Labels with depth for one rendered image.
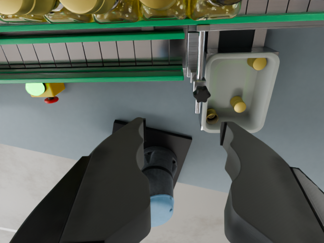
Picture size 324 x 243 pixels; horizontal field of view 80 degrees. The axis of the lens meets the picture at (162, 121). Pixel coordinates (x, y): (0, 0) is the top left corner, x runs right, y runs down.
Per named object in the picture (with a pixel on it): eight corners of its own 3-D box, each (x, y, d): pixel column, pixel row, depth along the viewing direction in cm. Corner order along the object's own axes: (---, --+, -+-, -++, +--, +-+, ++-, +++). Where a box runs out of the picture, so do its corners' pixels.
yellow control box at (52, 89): (60, 66, 59) (46, 73, 53) (66, 89, 63) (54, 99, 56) (38, 66, 60) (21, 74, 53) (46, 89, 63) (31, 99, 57)
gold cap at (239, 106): (241, 106, 60) (245, 113, 56) (229, 106, 60) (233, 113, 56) (243, 95, 58) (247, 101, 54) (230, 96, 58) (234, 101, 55)
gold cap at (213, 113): (203, 118, 58) (202, 112, 62) (211, 126, 59) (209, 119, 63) (213, 111, 57) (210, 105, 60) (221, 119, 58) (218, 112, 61)
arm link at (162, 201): (164, 199, 68) (163, 237, 56) (128, 186, 66) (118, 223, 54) (180, 176, 63) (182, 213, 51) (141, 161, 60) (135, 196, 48)
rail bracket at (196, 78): (206, 21, 39) (217, 26, 28) (200, 99, 47) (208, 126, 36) (190, 22, 39) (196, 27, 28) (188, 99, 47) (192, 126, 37)
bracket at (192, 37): (201, 28, 46) (205, 32, 40) (199, 69, 51) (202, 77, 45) (186, 29, 46) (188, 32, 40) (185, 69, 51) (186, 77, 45)
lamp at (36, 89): (43, 77, 53) (36, 81, 51) (48, 93, 56) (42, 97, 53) (27, 78, 54) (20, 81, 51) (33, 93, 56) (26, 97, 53)
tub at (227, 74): (267, 46, 52) (283, 52, 45) (251, 118, 64) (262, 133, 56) (202, 47, 54) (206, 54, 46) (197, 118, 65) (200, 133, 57)
